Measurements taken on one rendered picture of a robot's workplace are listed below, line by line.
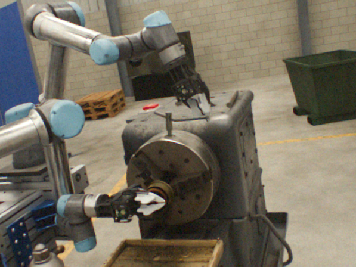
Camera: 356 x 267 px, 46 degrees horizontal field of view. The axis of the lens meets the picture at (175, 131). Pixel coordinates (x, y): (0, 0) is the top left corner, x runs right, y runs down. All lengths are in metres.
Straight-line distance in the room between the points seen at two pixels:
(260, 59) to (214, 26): 1.46
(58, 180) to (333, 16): 10.35
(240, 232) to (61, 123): 0.78
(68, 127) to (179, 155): 0.37
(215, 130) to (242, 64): 9.86
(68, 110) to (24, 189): 0.57
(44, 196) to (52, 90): 0.42
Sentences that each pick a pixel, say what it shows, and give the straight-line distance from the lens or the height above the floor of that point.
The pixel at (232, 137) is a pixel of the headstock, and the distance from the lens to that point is 1.51.
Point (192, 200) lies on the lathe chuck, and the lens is 1.44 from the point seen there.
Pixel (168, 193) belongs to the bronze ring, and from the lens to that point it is 1.33.
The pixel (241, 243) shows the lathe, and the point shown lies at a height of 0.76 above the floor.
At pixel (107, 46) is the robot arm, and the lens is 1.22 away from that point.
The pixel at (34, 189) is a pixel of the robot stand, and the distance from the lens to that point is 1.74.
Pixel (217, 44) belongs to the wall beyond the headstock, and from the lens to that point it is 11.34.
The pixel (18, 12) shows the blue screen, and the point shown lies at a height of 2.16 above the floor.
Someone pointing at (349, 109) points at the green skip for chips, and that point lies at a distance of 6.11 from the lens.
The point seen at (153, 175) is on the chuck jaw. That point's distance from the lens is 1.38.
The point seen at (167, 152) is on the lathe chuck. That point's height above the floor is 1.19.
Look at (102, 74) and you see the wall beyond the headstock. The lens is 12.14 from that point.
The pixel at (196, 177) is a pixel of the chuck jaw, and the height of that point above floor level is 1.11.
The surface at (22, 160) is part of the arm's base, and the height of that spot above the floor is 1.20.
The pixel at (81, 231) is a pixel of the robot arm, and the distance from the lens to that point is 1.43.
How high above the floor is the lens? 1.58
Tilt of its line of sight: 14 degrees down
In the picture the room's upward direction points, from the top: 10 degrees counter-clockwise
